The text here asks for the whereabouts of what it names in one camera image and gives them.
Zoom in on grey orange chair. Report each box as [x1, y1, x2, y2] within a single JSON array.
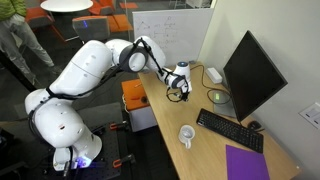
[[72, 16, 110, 42]]

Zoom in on orange chair left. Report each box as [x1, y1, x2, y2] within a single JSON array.
[[25, 7, 54, 28]]

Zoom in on round white table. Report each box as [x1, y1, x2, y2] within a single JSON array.
[[40, 0, 93, 12]]

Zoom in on white power adapter box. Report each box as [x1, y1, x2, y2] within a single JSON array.
[[206, 68, 222, 84]]

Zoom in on black keyboard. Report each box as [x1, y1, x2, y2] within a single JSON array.
[[196, 109, 264, 153]]

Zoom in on whiteboard with drawings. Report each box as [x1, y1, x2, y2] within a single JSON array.
[[133, 8, 213, 66]]

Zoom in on black computer mouse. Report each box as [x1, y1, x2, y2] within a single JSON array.
[[248, 121, 262, 130]]

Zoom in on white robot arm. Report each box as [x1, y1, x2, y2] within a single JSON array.
[[25, 36, 192, 171]]

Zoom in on white ceramic mug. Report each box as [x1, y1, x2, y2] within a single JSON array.
[[178, 125, 195, 149]]

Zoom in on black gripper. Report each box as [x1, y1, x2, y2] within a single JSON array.
[[174, 88, 189, 101]]

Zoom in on orange black clamp right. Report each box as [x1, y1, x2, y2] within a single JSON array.
[[109, 121, 128, 130]]

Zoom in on person in green jacket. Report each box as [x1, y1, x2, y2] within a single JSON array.
[[0, 0, 62, 84]]

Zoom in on black cable on desk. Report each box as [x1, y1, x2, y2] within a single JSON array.
[[189, 63, 232, 106]]

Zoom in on purple paper sheet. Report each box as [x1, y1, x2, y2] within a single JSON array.
[[226, 145, 270, 180]]

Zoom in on orange grey storage box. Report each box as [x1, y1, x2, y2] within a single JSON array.
[[121, 79, 157, 132]]

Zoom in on orange black clamp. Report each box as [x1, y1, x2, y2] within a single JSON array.
[[109, 121, 128, 130], [112, 154, 136, 168]]

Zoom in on black perforated breadboard plate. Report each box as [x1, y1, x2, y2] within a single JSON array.
[[71, 124, 121, 180]]

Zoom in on orange black clamp left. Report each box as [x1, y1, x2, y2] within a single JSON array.
[[112, 154, 136, 168]]

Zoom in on black computer monitor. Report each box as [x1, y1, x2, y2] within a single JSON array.
[[214, 31, 288, 121]]

